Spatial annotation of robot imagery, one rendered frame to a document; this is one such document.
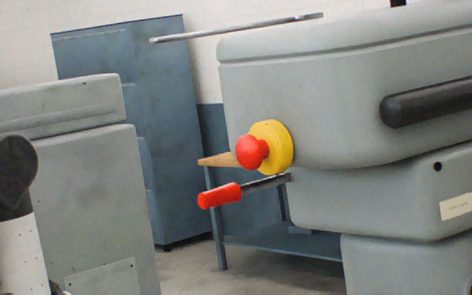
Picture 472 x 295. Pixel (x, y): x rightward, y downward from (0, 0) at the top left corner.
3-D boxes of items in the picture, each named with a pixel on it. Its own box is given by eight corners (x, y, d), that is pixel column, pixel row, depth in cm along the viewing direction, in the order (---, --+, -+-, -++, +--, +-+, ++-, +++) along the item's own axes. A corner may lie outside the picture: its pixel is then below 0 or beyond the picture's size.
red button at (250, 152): (256, 172, 107) (250, 136, 106) (233, 171, 110) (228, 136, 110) (279, 166, 109) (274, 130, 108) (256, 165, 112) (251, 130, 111)
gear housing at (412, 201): (433, 247, 109) (421, 156, 107) (286, 229, 128) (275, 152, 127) (613, 182, 128) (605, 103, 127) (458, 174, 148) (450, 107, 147)
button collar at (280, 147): (283, 176, 108) (276, 122, 107) (250, 174, 113) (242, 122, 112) (297, 172, 109) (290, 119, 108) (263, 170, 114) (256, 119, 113)
